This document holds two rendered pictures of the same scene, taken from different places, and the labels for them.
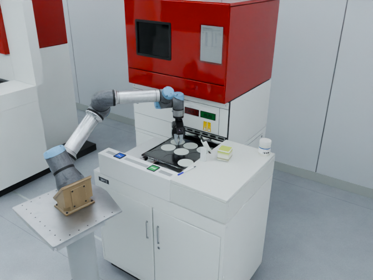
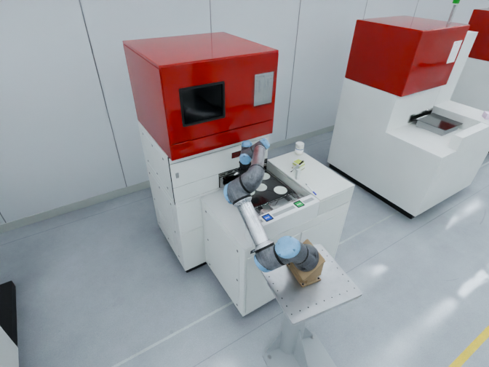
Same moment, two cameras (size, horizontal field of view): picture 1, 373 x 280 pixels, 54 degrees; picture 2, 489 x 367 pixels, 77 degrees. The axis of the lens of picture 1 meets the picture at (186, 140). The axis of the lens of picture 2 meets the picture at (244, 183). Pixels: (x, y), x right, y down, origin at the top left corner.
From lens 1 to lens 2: 2.37 m
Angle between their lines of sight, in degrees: 58
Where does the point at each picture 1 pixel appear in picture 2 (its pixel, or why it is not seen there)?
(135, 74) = (182, 148)
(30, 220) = (320, 308)
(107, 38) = not seen: outside the picture
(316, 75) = not seen: hidden behind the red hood
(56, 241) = (355, 290)
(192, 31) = (247, 83)
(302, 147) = not seen: hidden behind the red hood
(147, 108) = (191, 175)
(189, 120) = (236, 162)
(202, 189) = (338, 189)
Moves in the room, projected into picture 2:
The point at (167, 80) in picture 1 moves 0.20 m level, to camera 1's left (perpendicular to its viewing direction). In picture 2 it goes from (221, 137) to (207, 150)
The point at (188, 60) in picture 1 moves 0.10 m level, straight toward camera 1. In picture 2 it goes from (242, 110) to (256, 113)
